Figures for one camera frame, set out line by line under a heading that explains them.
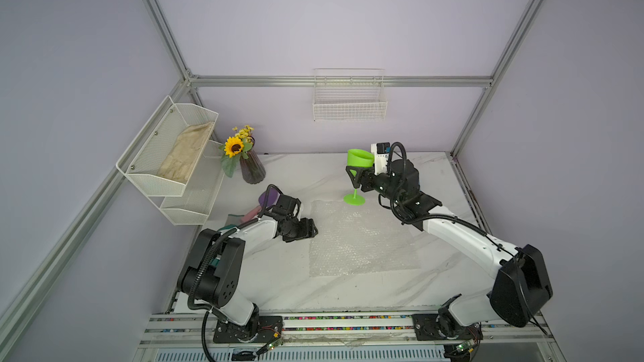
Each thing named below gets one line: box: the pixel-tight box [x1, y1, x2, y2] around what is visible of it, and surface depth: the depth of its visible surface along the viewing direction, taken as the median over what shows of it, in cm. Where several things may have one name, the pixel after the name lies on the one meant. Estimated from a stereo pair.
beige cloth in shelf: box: [157, 120, 215, 184], surface depth 81 cm
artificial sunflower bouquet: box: [218, 124, 255, 178], surface depth 92 cm
